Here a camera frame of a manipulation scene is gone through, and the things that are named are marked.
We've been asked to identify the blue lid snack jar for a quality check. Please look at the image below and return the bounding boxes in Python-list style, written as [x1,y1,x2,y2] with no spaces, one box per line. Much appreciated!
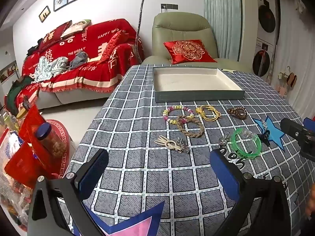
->
[34,122,67,159]

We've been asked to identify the green cloth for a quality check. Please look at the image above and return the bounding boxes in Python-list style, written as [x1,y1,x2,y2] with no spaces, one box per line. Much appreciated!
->
[5,76,32,113]

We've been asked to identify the red embroidered cushion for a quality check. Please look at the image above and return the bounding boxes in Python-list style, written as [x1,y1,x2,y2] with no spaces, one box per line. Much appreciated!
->
[163,39,217,65]

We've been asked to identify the person's right hand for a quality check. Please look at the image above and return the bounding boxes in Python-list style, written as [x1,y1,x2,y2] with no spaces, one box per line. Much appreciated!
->
[305,184,315,223]

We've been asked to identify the silver pendant brooch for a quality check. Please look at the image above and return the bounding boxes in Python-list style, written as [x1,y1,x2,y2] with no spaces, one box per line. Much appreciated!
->
[174,138,190,154]

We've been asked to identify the braided rope bracelet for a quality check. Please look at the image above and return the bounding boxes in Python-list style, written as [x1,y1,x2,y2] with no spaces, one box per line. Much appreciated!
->
[178,114,205,139]

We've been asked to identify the grey garment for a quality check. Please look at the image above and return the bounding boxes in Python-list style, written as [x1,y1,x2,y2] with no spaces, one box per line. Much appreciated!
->
[69,52,89,70]

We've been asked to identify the yellow cord bracelet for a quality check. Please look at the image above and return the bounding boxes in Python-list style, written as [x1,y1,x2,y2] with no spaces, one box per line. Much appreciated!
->
[196,105,222,122]

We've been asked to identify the white washing machine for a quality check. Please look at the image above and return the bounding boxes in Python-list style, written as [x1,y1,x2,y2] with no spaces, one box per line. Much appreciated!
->
[253,38,275,77]

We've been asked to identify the green armchair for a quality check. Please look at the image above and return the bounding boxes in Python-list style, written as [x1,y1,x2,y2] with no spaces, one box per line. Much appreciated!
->
[143,12,253,73]

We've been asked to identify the cream rabbit hair clip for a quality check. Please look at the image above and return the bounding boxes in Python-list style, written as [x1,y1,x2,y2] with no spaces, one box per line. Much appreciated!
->
[155,136,176,151]

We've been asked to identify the hangers with small items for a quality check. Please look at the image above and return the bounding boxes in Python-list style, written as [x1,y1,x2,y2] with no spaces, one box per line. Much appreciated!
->
[279,66,297,95]

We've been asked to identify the brown spiral hair tie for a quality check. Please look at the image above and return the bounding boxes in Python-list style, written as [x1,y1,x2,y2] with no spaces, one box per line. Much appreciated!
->
[227,106,248,118]

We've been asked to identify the black claw hair clip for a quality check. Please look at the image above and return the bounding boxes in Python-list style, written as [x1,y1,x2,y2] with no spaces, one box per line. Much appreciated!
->
[257,131,271,145]

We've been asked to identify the grey sofa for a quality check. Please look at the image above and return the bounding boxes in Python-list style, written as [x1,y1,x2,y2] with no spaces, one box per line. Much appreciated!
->
[37,85,116,110]

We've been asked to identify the grey shallow tray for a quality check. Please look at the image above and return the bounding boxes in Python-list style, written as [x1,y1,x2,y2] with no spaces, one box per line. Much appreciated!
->
[153,66,246,103]

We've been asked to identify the red patterned round box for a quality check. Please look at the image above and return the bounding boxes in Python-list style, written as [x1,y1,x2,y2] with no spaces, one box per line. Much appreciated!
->
[45,119,72,177]

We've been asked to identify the white dryer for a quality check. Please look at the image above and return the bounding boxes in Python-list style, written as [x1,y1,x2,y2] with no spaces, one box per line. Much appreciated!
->
[257,0,276,42]

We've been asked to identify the red printed blanket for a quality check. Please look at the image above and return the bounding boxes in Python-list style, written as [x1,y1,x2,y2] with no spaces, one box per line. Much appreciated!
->
[15,18,144,113]

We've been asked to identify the clear sparkly hair clip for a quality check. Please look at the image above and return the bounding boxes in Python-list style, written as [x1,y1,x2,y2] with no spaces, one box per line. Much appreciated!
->
[240,129,255,140]

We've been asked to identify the green bangle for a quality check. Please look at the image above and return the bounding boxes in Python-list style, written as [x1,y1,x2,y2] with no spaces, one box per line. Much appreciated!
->
[232,127,262,158]

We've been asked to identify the red gift bag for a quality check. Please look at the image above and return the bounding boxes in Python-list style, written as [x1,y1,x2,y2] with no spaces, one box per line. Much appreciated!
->
[4,141,53,188]
[19,104,47,143]

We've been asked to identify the small black picture frame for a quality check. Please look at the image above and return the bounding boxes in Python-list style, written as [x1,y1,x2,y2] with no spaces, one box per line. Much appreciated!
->
[39,6,51,22]

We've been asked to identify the walking cane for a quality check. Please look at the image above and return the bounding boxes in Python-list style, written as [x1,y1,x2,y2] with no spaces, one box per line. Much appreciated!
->
[136,0,153,62]

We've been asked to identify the photo print cushion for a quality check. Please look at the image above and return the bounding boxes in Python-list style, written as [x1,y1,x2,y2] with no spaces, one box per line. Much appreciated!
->
[60,19,91,38]

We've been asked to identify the red square cushion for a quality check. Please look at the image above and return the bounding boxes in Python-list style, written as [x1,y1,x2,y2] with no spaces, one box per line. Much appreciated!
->
[43,21,72,46]

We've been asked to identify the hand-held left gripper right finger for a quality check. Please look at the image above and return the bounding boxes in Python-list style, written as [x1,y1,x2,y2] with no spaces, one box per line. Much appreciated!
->
[210,148,291,236]

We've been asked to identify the light blue garment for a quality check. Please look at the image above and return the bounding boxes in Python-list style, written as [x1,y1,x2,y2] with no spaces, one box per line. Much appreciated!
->
[34,56,69,83]

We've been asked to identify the pale green curtain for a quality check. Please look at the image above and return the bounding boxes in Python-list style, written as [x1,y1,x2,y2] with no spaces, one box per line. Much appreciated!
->
[204,0,243,61]

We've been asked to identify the red satin cushion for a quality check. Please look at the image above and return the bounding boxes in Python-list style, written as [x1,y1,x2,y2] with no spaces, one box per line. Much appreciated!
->
[101,31,122,62]

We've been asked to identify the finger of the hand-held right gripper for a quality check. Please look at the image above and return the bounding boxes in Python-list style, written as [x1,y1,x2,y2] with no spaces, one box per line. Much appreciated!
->
[281,117,309,142]
[303,117,315,130]

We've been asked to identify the pink yellow beaded bracelet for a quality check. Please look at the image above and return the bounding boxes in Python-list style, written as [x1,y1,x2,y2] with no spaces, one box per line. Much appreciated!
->
[162,105,195,126]

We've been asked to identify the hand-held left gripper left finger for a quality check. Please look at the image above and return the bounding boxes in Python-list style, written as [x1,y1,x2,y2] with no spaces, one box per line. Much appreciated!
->
[28,149,109,236]

